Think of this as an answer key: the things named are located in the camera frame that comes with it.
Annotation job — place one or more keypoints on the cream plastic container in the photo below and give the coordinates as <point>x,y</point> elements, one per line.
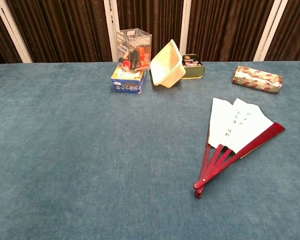
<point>165,67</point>

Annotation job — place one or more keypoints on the green metal tin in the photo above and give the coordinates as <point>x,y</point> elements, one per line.
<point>193,72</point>

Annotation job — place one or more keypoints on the red ribbed white paper fan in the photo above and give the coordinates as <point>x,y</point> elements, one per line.
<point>240,125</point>

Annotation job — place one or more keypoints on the blue cardboard box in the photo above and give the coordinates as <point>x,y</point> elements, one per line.
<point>126,87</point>

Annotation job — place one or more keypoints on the blue table mat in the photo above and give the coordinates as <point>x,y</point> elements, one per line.
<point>65,150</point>

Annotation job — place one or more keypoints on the brown curtain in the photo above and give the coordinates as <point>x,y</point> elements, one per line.
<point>65,25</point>

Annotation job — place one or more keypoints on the patterned snack packet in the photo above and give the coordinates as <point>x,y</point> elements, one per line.
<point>255,78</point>

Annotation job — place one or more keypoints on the white frame post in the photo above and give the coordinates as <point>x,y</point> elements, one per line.
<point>12,30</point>
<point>185,30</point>
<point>111,30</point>
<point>270,30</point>

